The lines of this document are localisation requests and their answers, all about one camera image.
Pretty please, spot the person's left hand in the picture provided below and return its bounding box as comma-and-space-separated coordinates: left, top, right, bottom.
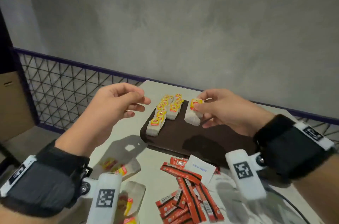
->
54, 82, 152, 159

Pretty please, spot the person's right hand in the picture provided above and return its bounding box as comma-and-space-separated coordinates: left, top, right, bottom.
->
193, 88, 276, 137

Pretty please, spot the row of tea bags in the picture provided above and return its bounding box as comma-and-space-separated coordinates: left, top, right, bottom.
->
145, 95, 174, 137

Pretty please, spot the brown plastic tray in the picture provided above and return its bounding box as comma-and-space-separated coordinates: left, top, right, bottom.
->
139, 99, 257, 169

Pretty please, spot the pile of white sugar sachets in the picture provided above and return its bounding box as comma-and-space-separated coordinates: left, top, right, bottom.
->
184, 154, 305, 224

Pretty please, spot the pile of tea bags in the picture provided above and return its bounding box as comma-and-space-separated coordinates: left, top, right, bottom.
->
99, 157, 146, 224

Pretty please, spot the pile of red coffee sticks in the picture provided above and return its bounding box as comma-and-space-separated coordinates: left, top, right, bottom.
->
155, 157, 225, 224

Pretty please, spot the person's left forearm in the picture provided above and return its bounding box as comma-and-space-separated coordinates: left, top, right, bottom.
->
0, 202, 90, 224

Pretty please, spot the brown cardboard box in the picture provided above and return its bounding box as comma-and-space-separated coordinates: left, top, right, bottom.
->
0, 71, 35, 142

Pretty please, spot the dark blue cabinet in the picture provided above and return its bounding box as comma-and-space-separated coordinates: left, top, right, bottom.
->
0, 9, 14, 73

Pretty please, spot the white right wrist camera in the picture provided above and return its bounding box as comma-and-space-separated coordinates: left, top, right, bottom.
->
225, 149, 267, 200

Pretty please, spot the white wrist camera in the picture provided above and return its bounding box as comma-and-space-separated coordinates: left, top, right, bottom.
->
225, 149, 267, 200
79, 173, 123, 224

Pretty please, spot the black right wrist strap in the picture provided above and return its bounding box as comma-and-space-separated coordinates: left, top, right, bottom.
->
253, 114, 337, 181

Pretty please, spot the black wrist strap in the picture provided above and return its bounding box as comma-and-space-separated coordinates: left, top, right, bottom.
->
0, 140, 93, 218
253, 114, 337, 181

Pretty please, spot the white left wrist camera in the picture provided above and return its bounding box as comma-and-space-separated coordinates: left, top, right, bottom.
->
79, 173, 123, 224

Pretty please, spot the black left wrist strap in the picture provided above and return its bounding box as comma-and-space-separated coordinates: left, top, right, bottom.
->
0, 140, 93, 218

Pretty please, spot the black metal furniture frame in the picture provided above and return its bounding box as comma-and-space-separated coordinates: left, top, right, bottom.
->
0, 141, 22, 177

